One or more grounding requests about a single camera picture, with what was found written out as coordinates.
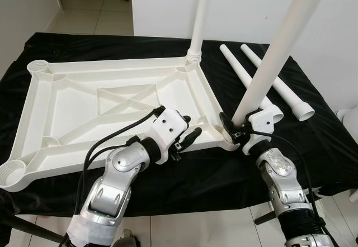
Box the black table cloth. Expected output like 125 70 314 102
0 32 358 217

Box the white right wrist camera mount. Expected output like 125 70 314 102
246 104 285 154

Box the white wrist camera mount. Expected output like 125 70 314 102
246 104 285 154
150 107 190 164

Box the white plastic table leg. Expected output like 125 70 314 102
229 0 335 130
186 0 216 64
241 44 315 122
220 44 275 111

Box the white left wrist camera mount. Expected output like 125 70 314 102
150 107 190 164

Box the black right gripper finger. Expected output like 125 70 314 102
219 112 235 141

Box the white plastic table top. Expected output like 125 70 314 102
0 56 238 191

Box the black table leg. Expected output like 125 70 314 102
8 215 67 245
255 188 322 225

